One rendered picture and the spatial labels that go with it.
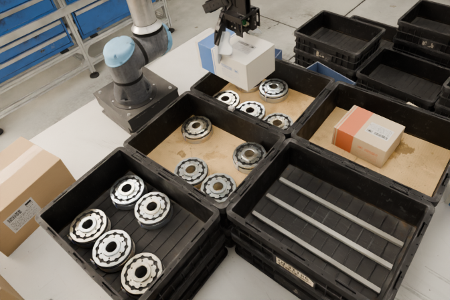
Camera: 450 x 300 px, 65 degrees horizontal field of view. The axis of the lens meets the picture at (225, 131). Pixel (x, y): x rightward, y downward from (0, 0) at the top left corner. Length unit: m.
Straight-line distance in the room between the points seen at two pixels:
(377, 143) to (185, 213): 0.57
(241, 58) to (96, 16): 2.17
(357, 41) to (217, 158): 1.36
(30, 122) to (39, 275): 1.88
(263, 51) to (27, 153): 0.85
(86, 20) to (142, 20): 1.67
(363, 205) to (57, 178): 0.95
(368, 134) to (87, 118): 1.12
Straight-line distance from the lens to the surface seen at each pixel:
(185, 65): 1.75
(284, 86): 1.31
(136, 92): 1.41
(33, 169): 1.29
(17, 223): 1.30
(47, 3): 2.87
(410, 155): 1.18
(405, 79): 2.20
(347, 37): 2.27
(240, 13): 0.94
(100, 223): 1.06
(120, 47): 1.34
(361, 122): 1.13
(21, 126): 3.02
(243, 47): 1.02
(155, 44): 1.39
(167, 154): 1.17
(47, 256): 1.29
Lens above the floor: 1.69
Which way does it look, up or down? 46 degrees down
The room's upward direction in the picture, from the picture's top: 9 degrees counter-clockwise
